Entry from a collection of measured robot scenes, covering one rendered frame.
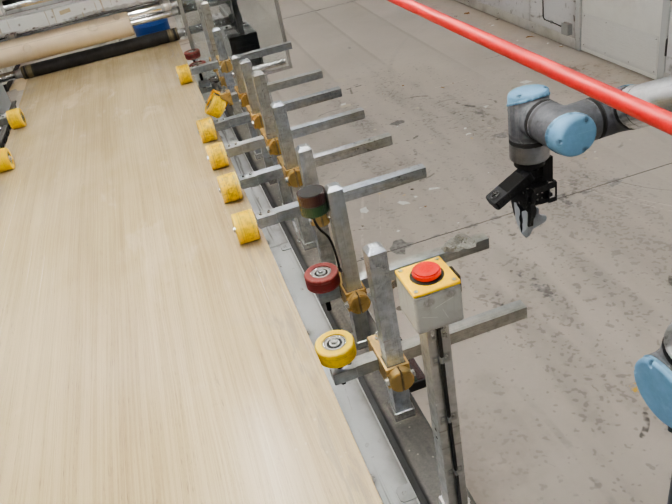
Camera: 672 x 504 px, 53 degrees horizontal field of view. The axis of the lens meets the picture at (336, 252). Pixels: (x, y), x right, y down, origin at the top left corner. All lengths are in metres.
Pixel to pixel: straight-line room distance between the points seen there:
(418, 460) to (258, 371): 0.36
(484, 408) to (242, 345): 1.21
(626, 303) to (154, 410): 2.00
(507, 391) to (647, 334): 0.58
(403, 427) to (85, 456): 0.61
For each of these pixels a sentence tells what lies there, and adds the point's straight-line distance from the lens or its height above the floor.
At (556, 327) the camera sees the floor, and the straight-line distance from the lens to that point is 2.73.
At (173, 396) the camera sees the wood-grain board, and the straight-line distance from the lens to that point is 1.35.
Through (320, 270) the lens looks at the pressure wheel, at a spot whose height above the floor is 0.91.
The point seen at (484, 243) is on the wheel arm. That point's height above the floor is 0.85.
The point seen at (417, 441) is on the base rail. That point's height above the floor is 0.70.
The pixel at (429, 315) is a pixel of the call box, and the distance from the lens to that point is 0.93.
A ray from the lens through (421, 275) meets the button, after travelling 0.92.
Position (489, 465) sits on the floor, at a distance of 2.26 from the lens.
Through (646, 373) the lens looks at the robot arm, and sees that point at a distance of 1.39.
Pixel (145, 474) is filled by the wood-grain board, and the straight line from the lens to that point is 1.24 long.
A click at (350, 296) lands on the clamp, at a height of 0.87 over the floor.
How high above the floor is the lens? 1.77
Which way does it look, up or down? 32 degrees down
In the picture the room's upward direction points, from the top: 12 degrees counter-clockwise
